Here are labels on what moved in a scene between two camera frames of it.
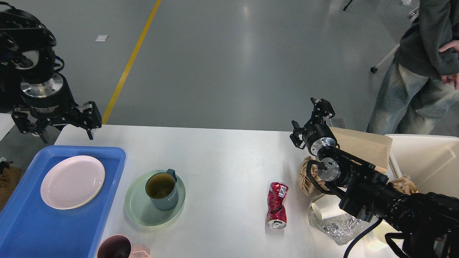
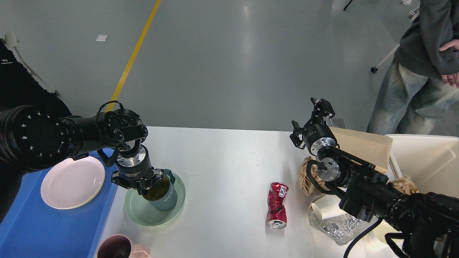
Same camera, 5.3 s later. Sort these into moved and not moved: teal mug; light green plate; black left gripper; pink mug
Moved: black left gripper
Not moved: light green plate; pink mug; teal mug
